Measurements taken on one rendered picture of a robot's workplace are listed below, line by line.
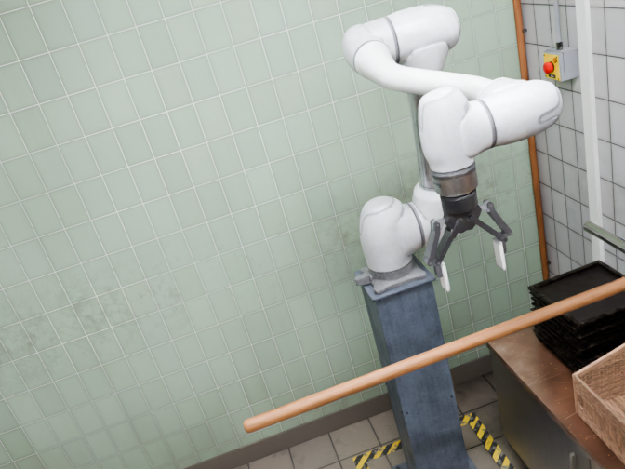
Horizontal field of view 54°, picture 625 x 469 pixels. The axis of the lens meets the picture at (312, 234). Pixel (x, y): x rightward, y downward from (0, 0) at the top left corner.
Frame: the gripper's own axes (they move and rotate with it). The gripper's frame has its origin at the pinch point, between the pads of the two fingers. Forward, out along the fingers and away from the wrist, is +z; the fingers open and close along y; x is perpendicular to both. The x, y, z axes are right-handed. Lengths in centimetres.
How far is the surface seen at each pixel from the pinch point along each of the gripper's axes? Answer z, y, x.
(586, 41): -23, -84, -72
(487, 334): 12.8, 1.4, 4.9
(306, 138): -10, 7, -117
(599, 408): 63, -34, -10
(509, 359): 73, -31, -56
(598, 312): 52, -54, -35
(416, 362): 12.9, 18.6, 4.6
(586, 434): 75, -31, -14
